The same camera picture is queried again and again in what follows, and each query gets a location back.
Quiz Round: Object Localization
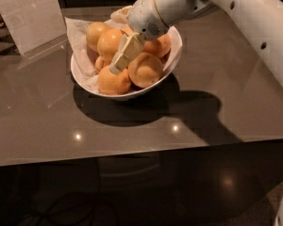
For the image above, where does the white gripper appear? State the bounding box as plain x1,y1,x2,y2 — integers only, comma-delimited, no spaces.
109,0,214,74

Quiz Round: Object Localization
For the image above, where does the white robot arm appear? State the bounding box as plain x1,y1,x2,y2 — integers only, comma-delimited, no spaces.
126,0,283,226

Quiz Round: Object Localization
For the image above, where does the white ceramic bowl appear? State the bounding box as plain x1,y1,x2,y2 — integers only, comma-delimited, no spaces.
66,18,182,101

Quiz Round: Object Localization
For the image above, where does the orange centre top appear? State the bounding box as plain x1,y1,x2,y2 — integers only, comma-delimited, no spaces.
97,28,123,61

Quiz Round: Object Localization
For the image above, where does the orange back left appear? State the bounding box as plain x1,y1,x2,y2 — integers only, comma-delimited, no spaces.
86,22,110,52

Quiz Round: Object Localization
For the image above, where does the orange back right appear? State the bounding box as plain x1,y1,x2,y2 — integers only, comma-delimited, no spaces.
143,34,171,58

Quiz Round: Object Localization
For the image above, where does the small orange left low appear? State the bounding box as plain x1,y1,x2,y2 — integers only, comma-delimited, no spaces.
94,56,110,73

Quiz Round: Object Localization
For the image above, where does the orange front right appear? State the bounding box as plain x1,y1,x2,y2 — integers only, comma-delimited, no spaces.
128,52,163,89

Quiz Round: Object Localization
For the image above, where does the white paper napkin liner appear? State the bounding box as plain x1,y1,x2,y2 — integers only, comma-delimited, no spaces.
66,18,131,96

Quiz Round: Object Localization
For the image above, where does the orange front left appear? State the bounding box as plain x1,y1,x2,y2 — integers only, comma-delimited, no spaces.
97,66,131,95

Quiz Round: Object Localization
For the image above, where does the clear acrylic sign holder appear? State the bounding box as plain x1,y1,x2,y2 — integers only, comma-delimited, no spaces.
0,0,66,57

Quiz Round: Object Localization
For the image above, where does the black cable on floor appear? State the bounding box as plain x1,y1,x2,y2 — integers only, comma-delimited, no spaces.
18,158,121,226

